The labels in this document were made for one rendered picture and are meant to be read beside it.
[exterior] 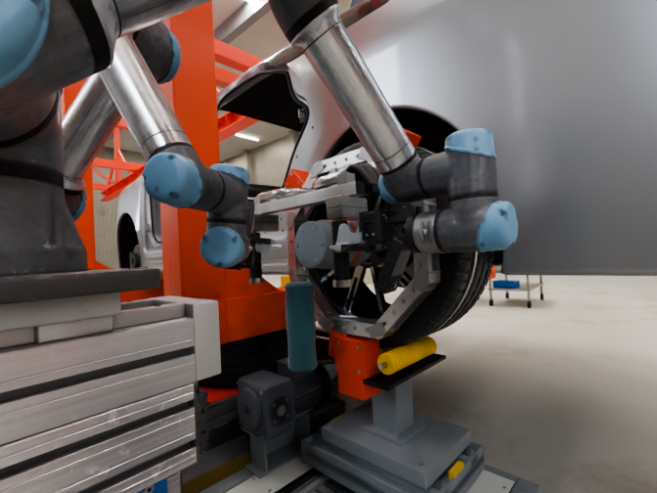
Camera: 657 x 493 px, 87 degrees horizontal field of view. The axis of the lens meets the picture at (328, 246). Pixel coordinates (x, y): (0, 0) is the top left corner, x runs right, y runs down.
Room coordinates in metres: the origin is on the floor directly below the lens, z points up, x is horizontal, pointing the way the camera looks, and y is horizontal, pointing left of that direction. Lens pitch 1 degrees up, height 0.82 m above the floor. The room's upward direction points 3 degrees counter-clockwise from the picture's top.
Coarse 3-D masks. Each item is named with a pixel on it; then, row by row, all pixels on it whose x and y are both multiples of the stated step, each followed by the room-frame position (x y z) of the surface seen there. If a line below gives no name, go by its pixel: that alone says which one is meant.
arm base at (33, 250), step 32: (0, 160) 0.29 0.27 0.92; (0, 192) 0.29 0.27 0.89; (32, 192) 0.31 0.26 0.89; (64, 192) 0.35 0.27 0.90; (0, 224) 0.28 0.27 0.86; (32, 224) 0.30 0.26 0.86; (64, 224) 0.33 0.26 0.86; (0, 256) 0.27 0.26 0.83; (32, 256) 0.29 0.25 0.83; (64, 256) 0.32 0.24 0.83
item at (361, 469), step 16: (320, 432) 1.27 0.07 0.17; (304, 448) 1.23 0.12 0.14; (320, 448) 1.22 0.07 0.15; (336, 448) 1.19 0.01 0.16; (480, 448) 1.13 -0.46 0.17; (320, 464) 1.17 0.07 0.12; (336, 464) 1.12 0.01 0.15; (352, 464) 1.12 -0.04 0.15; (368, 464) 1.10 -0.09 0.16; (464, 464) 1.06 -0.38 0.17; (480, 464) 1.13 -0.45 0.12; (336, 480) 1.12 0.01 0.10; (352, 480) 1.07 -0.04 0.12; (368, 480) 1.03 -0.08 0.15; (384, 480) 1.03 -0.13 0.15; (400, 480) 1.01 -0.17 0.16; (448, 480) 1.02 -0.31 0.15; (464, 480) 1.04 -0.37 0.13
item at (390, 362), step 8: (424, 336) 1.12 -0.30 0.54; (408, 344) 1.04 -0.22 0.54; (416, 344) 1.05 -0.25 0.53; (424, 344) 1.07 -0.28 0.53; (432, 344) 1.09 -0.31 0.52; (392, 352) 0.97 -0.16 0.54; (400, 352) 0.98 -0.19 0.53; (408, 352) 1.00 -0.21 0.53; (416, 352) 1.02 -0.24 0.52; (424, 352) 1.05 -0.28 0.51; (432, 352) 1.10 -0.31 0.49; (384, 360) 0.96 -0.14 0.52; (392, 360) 0.94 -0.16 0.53; (400, 360) 0.96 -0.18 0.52; (408, 360) 0.98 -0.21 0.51; (416, 360) 1.03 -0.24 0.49; (384, 368) 0.94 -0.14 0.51; (392, 368) 0.94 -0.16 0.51; (400, 368) 0.96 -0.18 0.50
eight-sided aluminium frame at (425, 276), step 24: (312, 168) 1.12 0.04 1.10; (336, 168) 1.04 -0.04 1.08; (288, 216) 1.21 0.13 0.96; (288, 240) 1.22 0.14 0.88; (288, 264) 1.22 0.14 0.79; (432, 264) 0.88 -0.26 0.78; (408, 288) 0.89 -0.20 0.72; (432, 288) 0.89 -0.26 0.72; (336, 312) 1.15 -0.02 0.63; (384, 312) 0.94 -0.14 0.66; (408, 312) 0.94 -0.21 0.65; (384, 336) 0.96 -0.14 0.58
